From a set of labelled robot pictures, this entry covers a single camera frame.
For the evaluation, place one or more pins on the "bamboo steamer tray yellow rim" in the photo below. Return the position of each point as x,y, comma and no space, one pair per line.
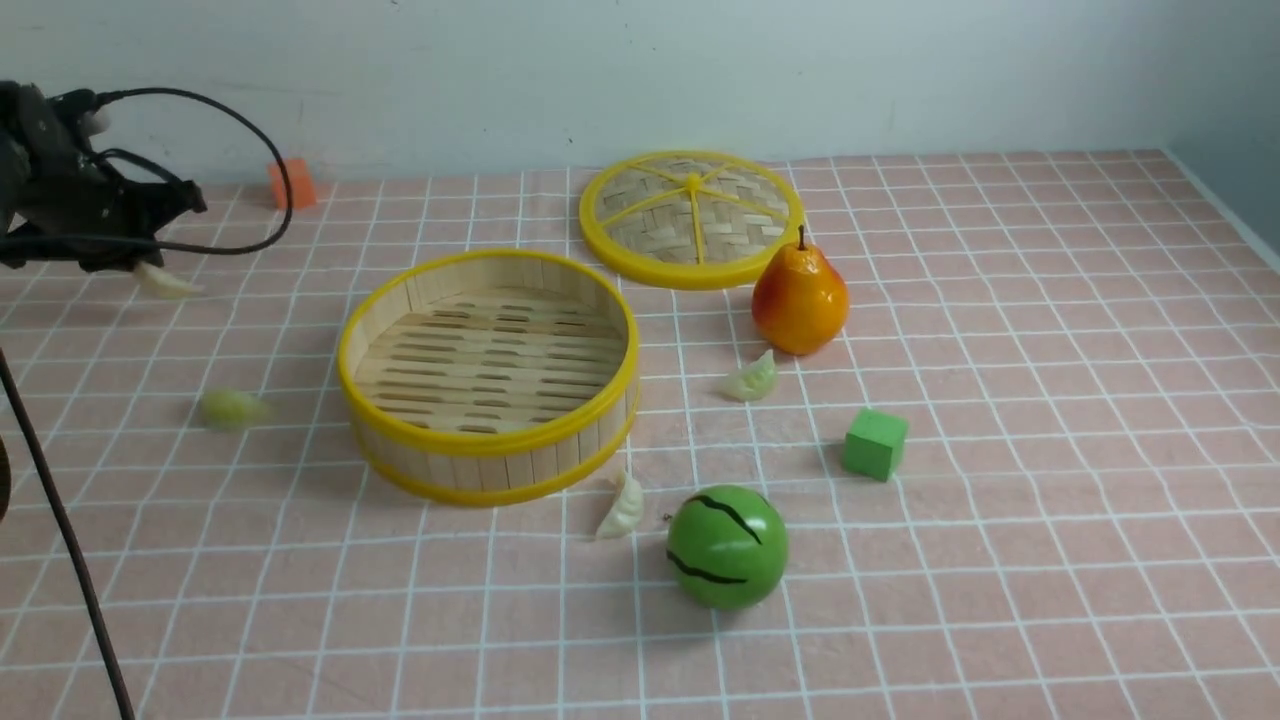
491,377

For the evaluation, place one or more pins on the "greenish dumpling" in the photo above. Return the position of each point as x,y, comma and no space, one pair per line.
752,382
232,409

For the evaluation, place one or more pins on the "bamboo steamer lid yellow rim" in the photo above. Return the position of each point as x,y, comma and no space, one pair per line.
688,220

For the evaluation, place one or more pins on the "orange toy pear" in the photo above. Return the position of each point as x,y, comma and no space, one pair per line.
800,303

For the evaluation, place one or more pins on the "white dumpling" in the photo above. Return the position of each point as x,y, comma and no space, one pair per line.
627,509
158,283

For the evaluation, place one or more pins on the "green toy watermelon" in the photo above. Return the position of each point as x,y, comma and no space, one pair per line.
728,547

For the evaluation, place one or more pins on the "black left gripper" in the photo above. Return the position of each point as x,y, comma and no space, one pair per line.
65,202

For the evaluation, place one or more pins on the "green cube block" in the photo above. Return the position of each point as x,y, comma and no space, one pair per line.
874,444

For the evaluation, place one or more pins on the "orange cube block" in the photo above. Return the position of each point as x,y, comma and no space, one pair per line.
292,185

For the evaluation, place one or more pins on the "pink checkered tablecloth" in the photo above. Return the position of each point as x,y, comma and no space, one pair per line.
1083,524

